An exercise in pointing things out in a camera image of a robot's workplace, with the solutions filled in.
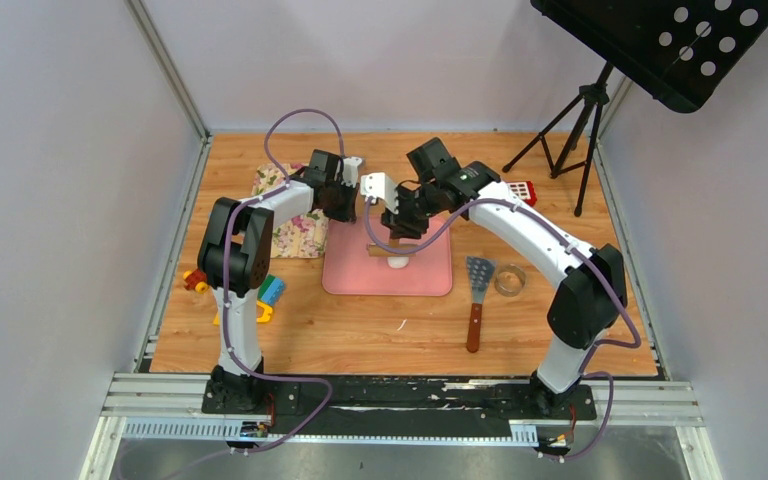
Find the blue green toy brick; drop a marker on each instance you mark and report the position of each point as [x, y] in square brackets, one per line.
[271, 290]

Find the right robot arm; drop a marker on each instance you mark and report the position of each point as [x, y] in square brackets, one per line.
[589, 283]

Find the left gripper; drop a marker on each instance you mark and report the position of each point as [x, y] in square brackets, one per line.
[349, 213]

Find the floral cutting mat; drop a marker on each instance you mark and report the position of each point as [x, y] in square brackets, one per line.
[302, 237]

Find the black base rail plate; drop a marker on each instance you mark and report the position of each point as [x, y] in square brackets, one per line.
[412, 406]

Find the black music stand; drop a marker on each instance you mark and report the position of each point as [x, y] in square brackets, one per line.
[677, 52]

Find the white dough ball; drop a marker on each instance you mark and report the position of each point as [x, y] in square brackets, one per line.
[398, 262]

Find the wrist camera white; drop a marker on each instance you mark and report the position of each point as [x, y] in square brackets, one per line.
[351, 170]
[379, 186]

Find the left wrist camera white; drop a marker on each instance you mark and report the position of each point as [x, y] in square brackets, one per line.
[351, 170]

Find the yellow triangular toy block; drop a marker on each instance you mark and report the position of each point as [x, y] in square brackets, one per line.
[265, 312]

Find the wooden double-ended roller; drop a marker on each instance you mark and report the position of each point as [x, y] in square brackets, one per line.
[393, 249]

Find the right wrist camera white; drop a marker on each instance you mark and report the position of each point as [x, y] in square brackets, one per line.
[379, 186]

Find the red yellow toy piece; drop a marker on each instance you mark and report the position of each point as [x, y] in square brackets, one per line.
[195, 280]

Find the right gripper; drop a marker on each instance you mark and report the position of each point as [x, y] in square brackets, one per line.
[400, 224]

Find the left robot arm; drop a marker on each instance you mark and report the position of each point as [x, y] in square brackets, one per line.
[235, 256]

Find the pink plastic tray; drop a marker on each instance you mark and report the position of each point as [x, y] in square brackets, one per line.
[349, 269]

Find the red grid box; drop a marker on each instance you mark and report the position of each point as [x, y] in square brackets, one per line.
[525, 191]

